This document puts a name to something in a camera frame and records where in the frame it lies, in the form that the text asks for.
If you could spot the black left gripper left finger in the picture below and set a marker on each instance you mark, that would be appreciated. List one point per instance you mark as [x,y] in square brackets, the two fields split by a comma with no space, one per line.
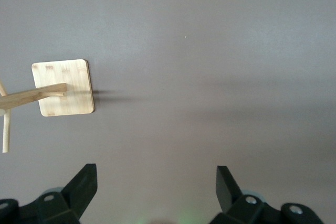
[76,195]

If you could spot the wooden cup stand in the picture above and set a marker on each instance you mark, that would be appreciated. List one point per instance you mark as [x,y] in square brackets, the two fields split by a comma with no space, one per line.
[71,100]

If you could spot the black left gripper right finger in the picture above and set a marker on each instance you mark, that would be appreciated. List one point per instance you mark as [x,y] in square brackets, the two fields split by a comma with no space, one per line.
[227,192]

